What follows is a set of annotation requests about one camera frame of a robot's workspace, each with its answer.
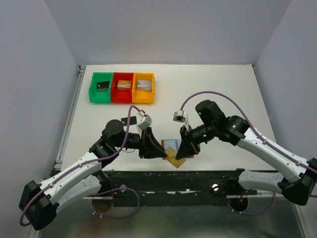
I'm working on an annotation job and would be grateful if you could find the black credit card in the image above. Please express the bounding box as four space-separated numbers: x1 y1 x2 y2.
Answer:
121 116 137 126

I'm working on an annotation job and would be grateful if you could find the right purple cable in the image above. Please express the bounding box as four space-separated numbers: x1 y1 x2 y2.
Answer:
179 91 317 216

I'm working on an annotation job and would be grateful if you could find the purple cable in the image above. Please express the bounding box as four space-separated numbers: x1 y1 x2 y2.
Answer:
19 105 144 227
179 91 317 216

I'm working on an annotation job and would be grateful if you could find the brown leather card holder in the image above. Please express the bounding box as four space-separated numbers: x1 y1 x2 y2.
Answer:
161 138 181 152

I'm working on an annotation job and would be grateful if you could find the orange plastic bin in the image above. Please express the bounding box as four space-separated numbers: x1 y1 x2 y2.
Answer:
132 72 155 104

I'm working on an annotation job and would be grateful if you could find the green plastic bin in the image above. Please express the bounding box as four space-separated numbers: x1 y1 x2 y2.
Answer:
89 72 113 104

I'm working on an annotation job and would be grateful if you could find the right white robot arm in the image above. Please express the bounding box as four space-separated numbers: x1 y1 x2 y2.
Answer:
175 100 317 206

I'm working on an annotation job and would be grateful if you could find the red plastic bin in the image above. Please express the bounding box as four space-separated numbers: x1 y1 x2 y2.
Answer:
110 72 134 104

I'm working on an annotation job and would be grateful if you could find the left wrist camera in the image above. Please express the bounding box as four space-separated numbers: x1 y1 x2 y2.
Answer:
136 110 152 133

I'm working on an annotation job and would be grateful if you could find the silver card stack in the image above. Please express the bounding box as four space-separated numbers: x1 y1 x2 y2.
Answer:
136 79 152 92

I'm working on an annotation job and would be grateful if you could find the black card stack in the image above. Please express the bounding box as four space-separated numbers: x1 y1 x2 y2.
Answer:
97 81 110 92

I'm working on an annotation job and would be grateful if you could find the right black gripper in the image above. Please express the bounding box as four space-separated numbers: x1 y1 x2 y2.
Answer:
176 122 216 159

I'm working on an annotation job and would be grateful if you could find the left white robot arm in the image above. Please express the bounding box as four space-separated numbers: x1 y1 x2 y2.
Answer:
19 119 166 231

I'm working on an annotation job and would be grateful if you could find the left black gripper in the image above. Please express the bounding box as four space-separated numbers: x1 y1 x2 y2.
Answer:
114 126 167 160

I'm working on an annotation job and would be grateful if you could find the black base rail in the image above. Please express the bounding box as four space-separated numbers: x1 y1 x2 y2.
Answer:
94 169 257 207

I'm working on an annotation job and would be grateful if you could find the gold card stack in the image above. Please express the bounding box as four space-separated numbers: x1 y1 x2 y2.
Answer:
117 80 131 90

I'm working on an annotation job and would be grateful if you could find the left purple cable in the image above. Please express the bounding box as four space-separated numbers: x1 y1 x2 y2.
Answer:
19 105 144 227

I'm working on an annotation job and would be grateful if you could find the gold credit card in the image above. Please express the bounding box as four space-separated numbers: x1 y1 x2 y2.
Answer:
165 146 186 169

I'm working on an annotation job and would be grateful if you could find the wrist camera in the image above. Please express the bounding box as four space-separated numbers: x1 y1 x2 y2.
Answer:
136 110 152 133
173 110 190 130

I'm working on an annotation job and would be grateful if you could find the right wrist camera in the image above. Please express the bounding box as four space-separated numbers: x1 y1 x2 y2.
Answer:
173 110 190 130

